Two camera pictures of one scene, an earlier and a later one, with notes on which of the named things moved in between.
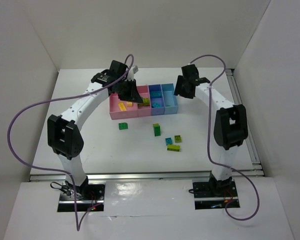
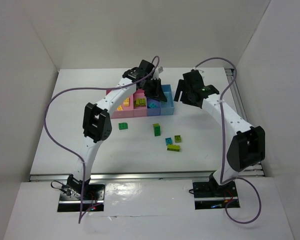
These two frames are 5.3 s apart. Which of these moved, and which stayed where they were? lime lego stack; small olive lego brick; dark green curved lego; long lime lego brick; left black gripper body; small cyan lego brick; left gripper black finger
Moved: left black gripper body; lime lego stack; left gripper black finger
Stayed: long lime lego brick; small olive lego brick; dark green curved lego; small cyan lego brick
